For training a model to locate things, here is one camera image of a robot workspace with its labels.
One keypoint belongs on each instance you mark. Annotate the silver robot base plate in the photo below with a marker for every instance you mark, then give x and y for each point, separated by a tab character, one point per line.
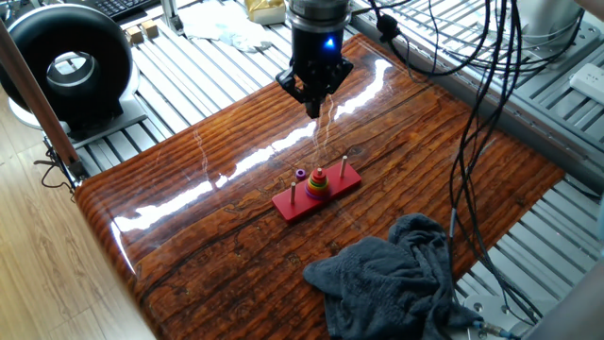
491	307

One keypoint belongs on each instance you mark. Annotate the white power strip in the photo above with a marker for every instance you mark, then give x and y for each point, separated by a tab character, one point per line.
590	81

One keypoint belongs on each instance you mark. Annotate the silver aluminium post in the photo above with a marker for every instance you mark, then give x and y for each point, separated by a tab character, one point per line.
170	14

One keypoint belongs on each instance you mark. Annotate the gold yellow box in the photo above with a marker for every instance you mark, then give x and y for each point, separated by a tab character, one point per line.
264	11

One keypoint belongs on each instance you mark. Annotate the brown pole with clamp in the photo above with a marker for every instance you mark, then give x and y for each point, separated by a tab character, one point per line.
33	94

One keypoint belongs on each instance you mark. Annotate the red Hanoi base with pegs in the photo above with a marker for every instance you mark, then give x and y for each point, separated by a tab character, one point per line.
292	212

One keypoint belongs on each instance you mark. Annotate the grey round mount pedestal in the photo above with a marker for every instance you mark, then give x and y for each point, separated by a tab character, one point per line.
547	19

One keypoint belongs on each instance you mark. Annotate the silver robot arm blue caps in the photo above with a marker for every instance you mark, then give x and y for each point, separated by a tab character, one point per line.
318	14

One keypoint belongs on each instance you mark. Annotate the white crumpled cloth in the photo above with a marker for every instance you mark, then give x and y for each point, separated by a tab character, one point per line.
212	21

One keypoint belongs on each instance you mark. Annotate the small wooden cube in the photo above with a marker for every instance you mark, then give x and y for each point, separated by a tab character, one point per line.
134	35
150	28

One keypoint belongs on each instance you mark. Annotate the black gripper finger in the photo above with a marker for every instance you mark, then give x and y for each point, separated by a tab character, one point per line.
295	87
336	80

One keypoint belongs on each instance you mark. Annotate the wood-grain table mat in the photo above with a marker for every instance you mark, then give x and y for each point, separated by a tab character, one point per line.
189	264

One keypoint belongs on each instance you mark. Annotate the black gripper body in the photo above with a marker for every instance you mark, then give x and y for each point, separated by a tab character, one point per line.
316	52

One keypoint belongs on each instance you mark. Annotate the dark grey cloth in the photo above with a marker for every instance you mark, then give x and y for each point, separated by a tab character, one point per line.
377	283

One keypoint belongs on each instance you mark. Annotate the black keyboard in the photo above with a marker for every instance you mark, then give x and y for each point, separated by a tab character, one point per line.
118	7

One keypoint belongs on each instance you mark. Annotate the grey aluminium table beam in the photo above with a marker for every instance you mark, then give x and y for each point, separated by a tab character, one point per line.
519	123

